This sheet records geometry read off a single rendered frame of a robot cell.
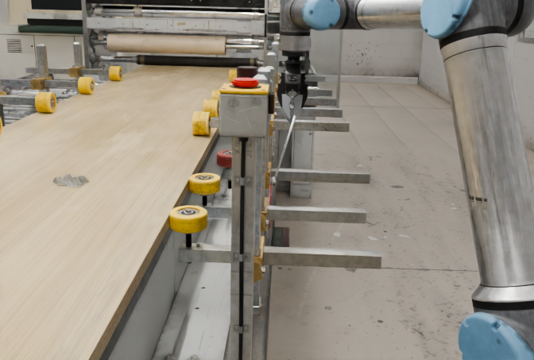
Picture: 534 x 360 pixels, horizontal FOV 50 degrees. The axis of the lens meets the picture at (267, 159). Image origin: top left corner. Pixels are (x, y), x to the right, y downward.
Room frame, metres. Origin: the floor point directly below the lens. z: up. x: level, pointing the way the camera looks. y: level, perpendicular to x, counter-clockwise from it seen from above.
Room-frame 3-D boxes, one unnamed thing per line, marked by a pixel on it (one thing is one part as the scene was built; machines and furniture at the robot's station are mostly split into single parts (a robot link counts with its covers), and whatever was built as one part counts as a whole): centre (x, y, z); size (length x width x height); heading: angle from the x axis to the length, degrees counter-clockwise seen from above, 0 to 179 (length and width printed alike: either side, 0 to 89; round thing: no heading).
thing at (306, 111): (2.15, -0.03, 0.95); 0.50 x 0.04 x 0.04; 88
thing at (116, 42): (3.98, 0.49, 1.05); 1.43 x 0.12 x 0.12; 88
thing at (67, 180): (1.35, 0.48, 0.91); 0.09 x 0.07 x 0.02; 74
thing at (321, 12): (1.62, -0.13, 1.32); 0.12 x 0.12 x 0.09; 24
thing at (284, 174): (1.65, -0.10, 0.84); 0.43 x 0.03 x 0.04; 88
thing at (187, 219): (1.16, 0.16, 0.85); 0.08 x 0.08 x 0.11
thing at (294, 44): (1.72, -0.07, 1.23); 0.10 x 0.09 x 0.05; 87
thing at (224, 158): (1.65, 0.11, 0.85); 0.08 x 0.08 x 0.11
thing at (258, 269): (1.13, 0.03, 0.81); 0.14 x 0.06 x 0.05; 178
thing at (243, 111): (0.85, 0.03, 1.18); 0.07 x 0.07 x 0.08; 88
